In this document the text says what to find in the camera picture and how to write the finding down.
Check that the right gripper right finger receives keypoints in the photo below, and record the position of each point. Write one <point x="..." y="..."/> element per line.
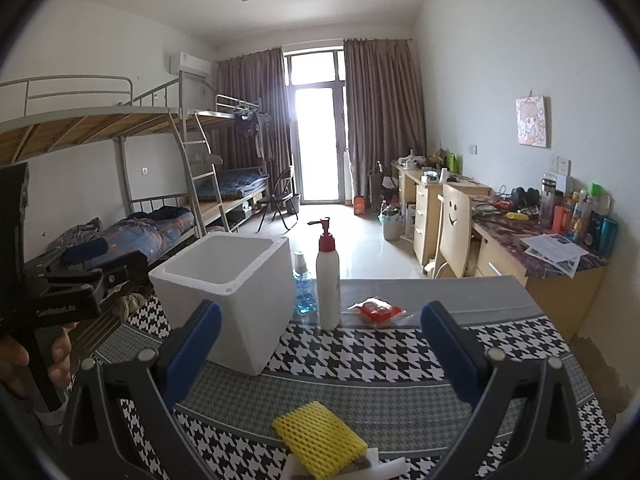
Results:
<point x="546" y="441"/>

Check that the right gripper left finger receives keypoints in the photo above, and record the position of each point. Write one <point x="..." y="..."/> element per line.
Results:
<point x="95" y="441"/>

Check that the person's left hand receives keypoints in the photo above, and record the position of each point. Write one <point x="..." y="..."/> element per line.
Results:
<point x="14" y="354"/>

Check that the blue patterned quilt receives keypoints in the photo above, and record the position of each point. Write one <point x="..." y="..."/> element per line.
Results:
<point x="151" y="233"/>

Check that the near wooden desk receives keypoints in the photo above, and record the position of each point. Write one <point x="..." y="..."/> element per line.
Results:
<point x="566" y="300"/>

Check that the wooden desk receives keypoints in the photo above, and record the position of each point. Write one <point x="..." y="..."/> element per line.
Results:
<point x="421" y="206"/>
<point x="566" y="300"/>

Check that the white paper sheets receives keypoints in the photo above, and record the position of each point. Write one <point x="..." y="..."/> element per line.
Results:
<point x="556" y="250"/>

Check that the houndstooth table mat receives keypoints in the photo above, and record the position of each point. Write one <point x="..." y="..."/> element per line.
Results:
<point x="387" y="385"/>

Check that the near metal bunk bed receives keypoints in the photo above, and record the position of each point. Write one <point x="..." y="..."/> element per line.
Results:
<point x="96" y="149"/>

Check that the metal bunk bed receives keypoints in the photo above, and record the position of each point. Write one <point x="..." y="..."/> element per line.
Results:
<point x="96" y="149"/>
<point x="196" y="134"/>

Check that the red snack packet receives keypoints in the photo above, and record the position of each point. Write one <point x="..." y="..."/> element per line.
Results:
<point x="376" y="311"/>

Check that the teal bottle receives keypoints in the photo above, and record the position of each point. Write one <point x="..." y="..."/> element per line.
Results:
<point x="608" y="234"/>

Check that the wooden smiley face chair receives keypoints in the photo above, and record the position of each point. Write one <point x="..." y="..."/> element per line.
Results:
<point x="453" y="248"/>

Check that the white foam box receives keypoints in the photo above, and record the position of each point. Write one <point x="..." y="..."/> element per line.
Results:
<point x="249" y="276"/>

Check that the grey bucket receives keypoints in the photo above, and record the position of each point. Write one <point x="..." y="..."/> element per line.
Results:
<point x="393" y="226"/>

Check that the white pump bottle red cap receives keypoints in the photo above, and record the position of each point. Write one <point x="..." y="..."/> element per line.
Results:
<point x="328" y="281"/>

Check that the far wooden desk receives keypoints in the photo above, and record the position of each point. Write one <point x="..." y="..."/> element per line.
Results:
<point x="421" y="206"/>

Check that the far metal bunk bed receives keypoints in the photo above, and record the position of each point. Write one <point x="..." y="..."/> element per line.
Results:
<point x="196" y="134"/>

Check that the blue liquid spray bottle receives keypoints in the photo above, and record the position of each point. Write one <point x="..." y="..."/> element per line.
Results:
<point x="305" y="299"/>

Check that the orange floor bag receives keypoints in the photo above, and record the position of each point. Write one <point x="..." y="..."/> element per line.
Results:
<point x="360" y="206"/>

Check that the black folding chair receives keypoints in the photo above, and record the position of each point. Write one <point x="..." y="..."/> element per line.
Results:
<point x="280" y="194"/>

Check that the white air conditioner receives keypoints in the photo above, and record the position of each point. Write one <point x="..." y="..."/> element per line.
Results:
<point x="182" y="62"/>

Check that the left brown curtain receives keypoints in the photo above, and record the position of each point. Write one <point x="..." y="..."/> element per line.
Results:
<point x="259" y="135"/>

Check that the brown curtain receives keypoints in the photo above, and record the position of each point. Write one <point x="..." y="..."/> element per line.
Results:
<point x="259" y="135"/>
<point x="385" y="111"/>

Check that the right brown curtain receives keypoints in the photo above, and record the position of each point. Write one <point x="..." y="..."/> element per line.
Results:
<point x="385" y="111"/>

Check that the balcony glass door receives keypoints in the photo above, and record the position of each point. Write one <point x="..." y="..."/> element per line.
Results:
<point x="315" y="80"/>

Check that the cartoon wall picture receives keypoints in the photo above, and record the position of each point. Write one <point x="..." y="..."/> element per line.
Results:
<point x="532" y="122"/>

